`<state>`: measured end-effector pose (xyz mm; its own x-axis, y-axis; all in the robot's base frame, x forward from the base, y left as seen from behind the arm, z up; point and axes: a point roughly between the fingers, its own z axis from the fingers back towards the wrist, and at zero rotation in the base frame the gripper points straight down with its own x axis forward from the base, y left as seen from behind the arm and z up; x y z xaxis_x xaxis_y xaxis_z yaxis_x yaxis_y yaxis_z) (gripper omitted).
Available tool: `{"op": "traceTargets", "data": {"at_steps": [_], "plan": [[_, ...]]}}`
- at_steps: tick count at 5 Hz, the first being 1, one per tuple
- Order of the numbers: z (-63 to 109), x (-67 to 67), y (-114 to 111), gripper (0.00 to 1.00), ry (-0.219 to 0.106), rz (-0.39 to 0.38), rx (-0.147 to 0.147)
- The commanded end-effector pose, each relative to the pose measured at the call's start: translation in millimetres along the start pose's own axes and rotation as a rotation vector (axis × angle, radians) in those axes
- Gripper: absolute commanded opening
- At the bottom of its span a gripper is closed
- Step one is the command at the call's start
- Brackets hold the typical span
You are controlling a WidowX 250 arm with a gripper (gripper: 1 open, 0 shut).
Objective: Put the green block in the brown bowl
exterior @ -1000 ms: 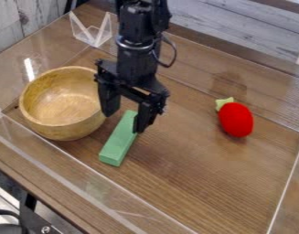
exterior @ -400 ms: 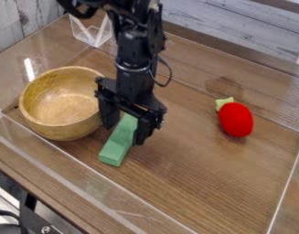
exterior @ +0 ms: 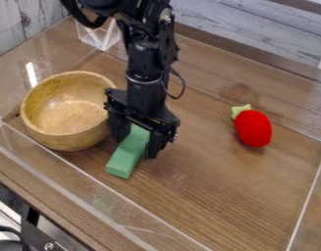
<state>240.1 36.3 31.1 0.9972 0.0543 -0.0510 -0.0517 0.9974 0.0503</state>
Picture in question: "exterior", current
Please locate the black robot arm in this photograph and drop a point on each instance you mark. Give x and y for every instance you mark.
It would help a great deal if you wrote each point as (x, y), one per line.
(146, 24)

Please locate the black metal table frame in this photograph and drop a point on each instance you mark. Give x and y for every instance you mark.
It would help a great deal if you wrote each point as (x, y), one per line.
(35, 240)

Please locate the green rectangular block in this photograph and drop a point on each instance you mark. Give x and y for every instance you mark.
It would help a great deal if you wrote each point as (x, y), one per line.
(127, 153)

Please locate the clear acrylic corner bracket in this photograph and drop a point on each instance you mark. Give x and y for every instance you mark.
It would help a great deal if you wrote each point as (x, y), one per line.
(102, 38)

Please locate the clear acrylic tray wall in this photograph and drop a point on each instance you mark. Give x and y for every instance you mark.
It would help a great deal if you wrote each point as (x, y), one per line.
(89, 208)

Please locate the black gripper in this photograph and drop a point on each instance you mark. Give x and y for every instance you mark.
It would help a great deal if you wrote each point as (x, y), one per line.
(140, 105)

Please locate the brown wooden bowl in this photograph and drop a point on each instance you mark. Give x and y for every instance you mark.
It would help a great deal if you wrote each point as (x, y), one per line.
(63, 113)

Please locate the red plush strawberry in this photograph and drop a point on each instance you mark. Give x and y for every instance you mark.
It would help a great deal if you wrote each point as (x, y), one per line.
(252, 126)

